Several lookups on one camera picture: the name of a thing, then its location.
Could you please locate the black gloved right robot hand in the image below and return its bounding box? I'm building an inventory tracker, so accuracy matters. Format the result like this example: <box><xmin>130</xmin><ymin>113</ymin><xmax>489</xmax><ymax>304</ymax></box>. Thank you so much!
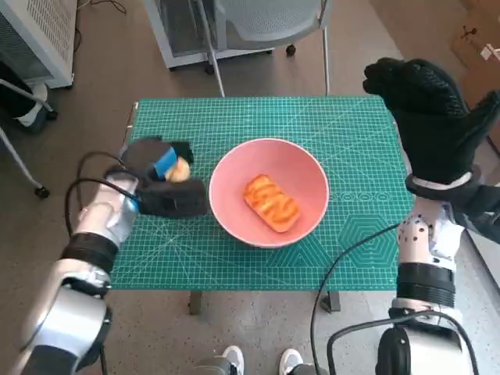
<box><xmin>362</xmin><ymin>57</ymin><xmax>500</xmax><ymax>185</ymax></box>

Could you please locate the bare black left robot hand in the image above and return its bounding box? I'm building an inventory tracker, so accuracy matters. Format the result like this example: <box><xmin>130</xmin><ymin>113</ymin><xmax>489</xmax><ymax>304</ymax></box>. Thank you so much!
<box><xmin>119</xmin><ymin>135</ymin><xmax>195</xmax><ymax>183</ymax></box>

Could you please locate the round toy bread roll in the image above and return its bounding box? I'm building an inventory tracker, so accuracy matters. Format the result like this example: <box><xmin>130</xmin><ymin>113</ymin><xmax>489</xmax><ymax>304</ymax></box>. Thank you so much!
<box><xmin>163</xmin><ymin>156</ymin><xmax>191</xmax><ymax>183</ymax></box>

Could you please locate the pink bowl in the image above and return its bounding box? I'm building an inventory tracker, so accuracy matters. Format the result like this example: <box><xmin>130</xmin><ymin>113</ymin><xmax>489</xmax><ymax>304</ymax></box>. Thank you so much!
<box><xmin>209</xmin><ymin>137</ymin><xmax>330</xmax><ymax>250</ymax></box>

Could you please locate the long braided toy bread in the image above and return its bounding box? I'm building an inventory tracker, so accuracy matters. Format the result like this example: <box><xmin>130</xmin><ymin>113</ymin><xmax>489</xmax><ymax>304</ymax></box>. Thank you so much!
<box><xmin>242</xmin><ymin>174</ymin><xmax>301</xmax><ymax>234</ymax></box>

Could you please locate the brown cardboard box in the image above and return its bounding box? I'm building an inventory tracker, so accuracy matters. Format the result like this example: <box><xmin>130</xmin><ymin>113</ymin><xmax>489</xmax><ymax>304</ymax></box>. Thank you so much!
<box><xmin>452</xmin><ymin>7</ymin><xmax>500</xmax><ymax>102</ymax></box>

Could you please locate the green cutting mat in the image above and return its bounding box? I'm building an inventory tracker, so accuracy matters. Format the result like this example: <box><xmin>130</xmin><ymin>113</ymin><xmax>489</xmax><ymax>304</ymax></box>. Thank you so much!
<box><xmin>111</xmin><ymin>97</ymin><xmax>416</xmax><ymax>292</ymax></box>

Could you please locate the black seat wheeled chair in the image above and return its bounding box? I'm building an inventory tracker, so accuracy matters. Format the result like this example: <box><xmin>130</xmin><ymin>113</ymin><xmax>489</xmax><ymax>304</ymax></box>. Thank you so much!
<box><xmin>0</xmin><ymin>58</ymin><xmax>59</xmax><ymax>198</ymax></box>

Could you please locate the white perforated cabinet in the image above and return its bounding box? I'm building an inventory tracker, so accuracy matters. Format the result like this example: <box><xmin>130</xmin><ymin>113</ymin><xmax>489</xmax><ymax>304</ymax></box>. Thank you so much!
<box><xmin>0</xmin><ymin>0</ymin><xmax>77</xmax><ymax>91</ymax></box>

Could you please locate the grey mesh chair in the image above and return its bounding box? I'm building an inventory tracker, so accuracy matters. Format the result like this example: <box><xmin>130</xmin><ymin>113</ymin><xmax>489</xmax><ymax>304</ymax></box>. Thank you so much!
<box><xmin>195</xmin><ymin>0</ymin><xmax>331</xmax><ymax>98</ymax></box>

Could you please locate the dark table leg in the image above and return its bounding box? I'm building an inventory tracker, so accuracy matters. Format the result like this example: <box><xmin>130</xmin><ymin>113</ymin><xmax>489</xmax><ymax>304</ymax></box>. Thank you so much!
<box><xmin>320</xmin><ymin>291</ymin><xmax>341</xmax><ymax>313</ymax></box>

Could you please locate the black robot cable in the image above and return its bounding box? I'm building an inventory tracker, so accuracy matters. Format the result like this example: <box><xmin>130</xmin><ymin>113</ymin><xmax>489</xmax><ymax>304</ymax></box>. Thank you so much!
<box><xmin>327</xmin><ymin>310</ymin><xmax>480</xmax><ymax>375</ymax></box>
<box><xmin>64</xmin><ymin>177</ymin><xmax>138</xmax><ymax>236</ymax></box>
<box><xmin>77</xmin><ymin>151</ymin><xmax>127</xmax><ymax>184</ymax></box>
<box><xmin>310</xmin><ymin>222</ymin><xmax>399</xmax><ymax>375</ymax></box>

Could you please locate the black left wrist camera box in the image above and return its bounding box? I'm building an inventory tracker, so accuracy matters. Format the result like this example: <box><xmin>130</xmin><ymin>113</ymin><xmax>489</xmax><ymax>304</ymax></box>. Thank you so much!
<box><xmin>136</xmin><ymin>178</ymin><xmax>209</xmax><ymax>216</ymax></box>

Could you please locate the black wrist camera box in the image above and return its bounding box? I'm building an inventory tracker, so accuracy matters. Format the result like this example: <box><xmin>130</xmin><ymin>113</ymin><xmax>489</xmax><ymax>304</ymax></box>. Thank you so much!
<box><xmin>136</xmin><ymin>178</ymin><xmax>209</xmax><ymax>216</ymax></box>
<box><xmin>445</xmin><ymin>183</ymin><xmax>500</xmax><ymax>245</ymax></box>

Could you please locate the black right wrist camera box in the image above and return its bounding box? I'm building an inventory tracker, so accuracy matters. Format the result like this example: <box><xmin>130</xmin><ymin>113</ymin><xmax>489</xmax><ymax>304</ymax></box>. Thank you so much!
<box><xmin>445</xmin><ymin>183</ymin><xmax>500</xmax><ymax>245</ymax></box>

